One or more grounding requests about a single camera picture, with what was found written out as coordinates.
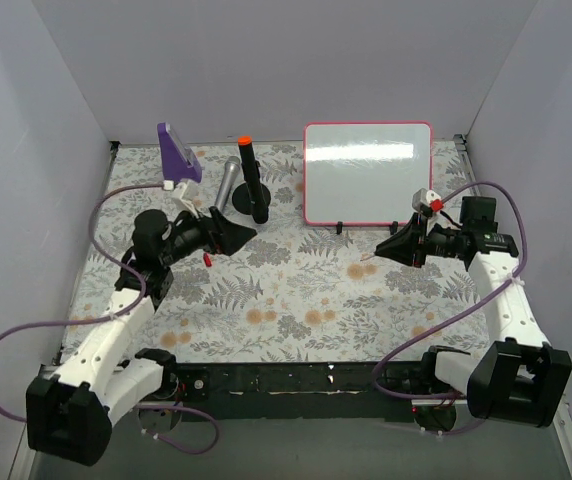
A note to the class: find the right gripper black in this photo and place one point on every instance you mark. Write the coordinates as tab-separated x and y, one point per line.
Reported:
421	243

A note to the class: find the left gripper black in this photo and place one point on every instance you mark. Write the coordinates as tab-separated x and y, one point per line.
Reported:
214	231

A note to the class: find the red marker cap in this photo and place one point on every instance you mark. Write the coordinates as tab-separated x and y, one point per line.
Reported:
208	260

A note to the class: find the pink framed whiteboard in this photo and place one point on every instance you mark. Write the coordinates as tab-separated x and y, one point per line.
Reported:
364	174

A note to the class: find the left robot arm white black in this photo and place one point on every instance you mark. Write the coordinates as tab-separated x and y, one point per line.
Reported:
71	414

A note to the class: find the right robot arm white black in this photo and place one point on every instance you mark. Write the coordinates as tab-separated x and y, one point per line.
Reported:
521	378

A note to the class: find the black whiteboard foot right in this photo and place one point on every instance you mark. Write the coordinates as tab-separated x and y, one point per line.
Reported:
392	227

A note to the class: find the black flashlight orange tip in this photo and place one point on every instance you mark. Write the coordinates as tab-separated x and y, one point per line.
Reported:
250	167

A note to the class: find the silver microphone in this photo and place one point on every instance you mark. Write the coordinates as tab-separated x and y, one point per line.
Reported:
232	168

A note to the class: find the purple wedge stand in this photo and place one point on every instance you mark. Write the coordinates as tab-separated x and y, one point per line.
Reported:
179	161

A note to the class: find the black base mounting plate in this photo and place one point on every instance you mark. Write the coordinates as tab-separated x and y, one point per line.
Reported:
305	390

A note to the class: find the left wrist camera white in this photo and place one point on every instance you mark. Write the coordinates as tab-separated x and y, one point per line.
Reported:
182	194

